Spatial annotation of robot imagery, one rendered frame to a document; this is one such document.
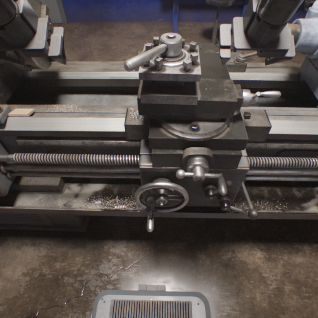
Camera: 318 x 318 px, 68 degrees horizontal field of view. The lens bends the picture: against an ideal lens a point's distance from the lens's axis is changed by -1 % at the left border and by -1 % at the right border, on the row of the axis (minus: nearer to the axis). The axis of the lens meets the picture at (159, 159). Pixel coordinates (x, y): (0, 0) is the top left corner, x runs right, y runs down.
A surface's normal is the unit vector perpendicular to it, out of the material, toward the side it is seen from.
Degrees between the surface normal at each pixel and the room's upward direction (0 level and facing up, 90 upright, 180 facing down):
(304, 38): 73
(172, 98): 90
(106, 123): 36
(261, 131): 90
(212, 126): 0
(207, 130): 0
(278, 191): 0
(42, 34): 30
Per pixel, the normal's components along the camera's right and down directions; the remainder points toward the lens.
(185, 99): -0.06, 0.77
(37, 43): -0.02, -0.16
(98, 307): -0.01, -0.63
